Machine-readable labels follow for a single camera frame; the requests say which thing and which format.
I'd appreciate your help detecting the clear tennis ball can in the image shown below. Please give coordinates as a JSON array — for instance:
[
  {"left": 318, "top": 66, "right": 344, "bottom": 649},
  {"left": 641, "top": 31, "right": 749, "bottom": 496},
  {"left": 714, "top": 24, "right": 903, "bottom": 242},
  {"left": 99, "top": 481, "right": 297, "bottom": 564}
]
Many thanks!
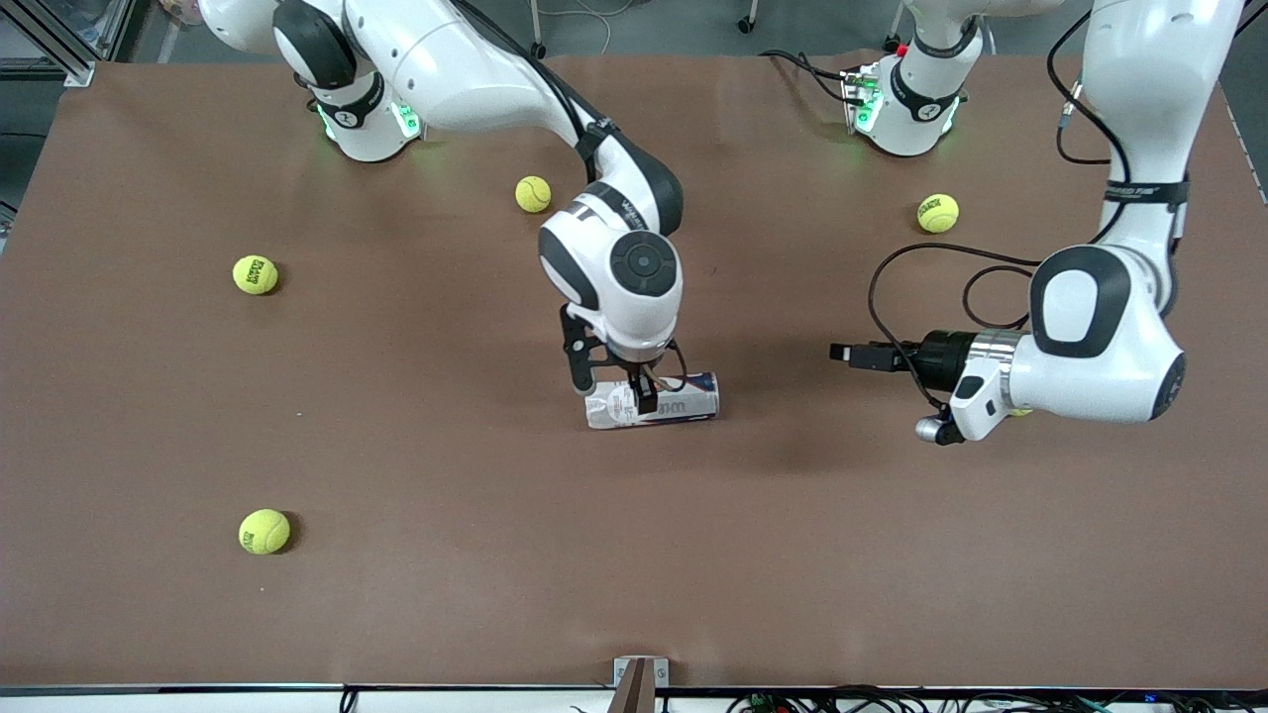
[{"left": 584, "top": 371, "right": 721, "bottom": 431}]

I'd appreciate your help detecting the brown table cover sheet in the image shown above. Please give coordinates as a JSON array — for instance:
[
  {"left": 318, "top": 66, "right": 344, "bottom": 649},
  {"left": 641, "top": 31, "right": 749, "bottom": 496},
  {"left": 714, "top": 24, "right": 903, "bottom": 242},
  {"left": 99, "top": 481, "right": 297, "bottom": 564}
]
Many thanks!
[{"left": 0, "top": 51, "right": 1268, "bottom": 689}]

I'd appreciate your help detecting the grey metal camera mount bracket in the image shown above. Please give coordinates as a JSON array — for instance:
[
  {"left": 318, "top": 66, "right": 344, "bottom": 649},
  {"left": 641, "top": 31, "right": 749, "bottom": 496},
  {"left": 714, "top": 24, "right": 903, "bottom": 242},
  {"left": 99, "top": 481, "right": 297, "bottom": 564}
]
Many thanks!
[{"left": 613, "top": 657, "right": 670, "bottom": 713}]

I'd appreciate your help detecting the black left arm base cable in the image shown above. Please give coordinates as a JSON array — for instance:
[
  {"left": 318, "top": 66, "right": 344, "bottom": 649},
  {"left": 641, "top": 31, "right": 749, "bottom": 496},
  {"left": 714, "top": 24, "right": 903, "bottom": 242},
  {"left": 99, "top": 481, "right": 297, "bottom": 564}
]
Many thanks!
[{"left": 759, "top": 50, "right": 855, "bottom": 106}]

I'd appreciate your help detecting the white floor cable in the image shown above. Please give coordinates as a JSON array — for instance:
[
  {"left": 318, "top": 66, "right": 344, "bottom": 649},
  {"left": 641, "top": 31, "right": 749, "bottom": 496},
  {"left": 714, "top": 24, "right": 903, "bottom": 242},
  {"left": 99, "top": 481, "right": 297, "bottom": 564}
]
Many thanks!
[{"left": 550, "top": 0, "right": 615, "bottom": 55}]

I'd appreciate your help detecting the black cable tangle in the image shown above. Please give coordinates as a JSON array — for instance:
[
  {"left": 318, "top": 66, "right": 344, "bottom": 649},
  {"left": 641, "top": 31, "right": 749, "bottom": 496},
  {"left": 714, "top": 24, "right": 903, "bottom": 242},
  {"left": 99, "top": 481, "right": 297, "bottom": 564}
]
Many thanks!
[{"left": 728, "top": 683, "right": 1268, "bottom": 713}]

